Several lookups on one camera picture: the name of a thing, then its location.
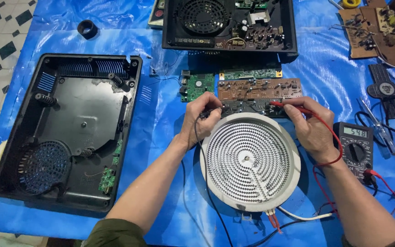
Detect person's right hand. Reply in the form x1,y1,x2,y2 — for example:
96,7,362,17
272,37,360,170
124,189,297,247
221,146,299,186
281,96,339,165

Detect person's left hand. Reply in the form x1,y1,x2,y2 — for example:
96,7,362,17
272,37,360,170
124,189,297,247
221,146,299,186
180,91,224,151

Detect red multimeter probe lead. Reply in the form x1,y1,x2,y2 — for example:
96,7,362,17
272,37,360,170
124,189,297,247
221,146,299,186
270,100,395,234

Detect black multimeter probe lead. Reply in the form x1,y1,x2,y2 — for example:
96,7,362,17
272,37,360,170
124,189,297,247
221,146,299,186
194,108,234,247

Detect square green circuit board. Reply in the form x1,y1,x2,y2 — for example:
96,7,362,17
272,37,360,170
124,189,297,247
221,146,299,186
180,70,216,103

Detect black digital multimeter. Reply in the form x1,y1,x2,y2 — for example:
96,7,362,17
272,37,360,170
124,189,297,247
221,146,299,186
333,122,377,186

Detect blue plastic tarp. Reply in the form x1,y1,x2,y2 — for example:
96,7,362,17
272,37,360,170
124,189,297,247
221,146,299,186
0,0,395,247

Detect dark grey circuit board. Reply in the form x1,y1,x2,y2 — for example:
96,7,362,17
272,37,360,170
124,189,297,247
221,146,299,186
221,99,289,118

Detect long brown circuit board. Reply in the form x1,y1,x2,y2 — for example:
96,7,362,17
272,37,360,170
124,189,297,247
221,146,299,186
217,78,303,101

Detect round white heating element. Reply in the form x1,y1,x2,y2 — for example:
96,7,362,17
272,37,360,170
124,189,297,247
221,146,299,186
199,113,302,212

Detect narrow green circuit board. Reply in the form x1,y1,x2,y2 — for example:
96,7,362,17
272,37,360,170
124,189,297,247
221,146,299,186
219,69,283,81

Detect black flat plastic part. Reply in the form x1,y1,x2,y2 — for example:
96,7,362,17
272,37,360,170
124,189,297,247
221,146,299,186
367,63,395,121

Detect tiny green circuit board strip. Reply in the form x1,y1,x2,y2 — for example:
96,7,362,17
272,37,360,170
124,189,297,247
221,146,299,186
112,139,123,166

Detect black coil spring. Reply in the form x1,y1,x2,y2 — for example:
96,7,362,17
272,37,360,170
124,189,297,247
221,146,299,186
35,93,58,107
75,148,95,158
108,73,126,88

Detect black cooker housing with fan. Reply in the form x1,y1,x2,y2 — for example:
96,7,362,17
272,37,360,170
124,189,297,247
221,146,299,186
161,0,299,64

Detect small green circuit board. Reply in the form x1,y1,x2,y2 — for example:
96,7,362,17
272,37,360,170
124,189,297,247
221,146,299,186
98,167,116,193

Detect small brown circuit board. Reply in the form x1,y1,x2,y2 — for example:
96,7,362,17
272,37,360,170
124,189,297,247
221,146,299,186
338,6,380,59

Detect white cooker control panel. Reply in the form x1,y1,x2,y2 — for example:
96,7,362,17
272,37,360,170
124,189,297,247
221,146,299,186
147,0,166,29

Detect large brown circuit board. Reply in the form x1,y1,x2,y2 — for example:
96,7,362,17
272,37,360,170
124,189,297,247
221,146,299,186
366,0,395,67

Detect empty black cooker housing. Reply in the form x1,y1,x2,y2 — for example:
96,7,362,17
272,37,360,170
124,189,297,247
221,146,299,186
0,53,143,219

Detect black tape roll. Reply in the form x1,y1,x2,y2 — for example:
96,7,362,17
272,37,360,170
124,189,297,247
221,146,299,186
77,19,99,40

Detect olive left sleeve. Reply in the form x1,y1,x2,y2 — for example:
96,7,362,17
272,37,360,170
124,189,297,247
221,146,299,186
80,218,139,247

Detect thin black wire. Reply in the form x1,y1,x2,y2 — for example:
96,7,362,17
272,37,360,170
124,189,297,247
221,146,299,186
149,51,181,86

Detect clear handle screwdriver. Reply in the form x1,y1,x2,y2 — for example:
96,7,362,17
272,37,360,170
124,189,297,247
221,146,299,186
359,98,395,156

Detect white heater wire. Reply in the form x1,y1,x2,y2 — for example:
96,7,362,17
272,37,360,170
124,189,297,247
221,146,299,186
278,206,334,221

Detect red heater wires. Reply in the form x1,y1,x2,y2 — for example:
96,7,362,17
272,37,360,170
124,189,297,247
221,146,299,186
266,210,284,234

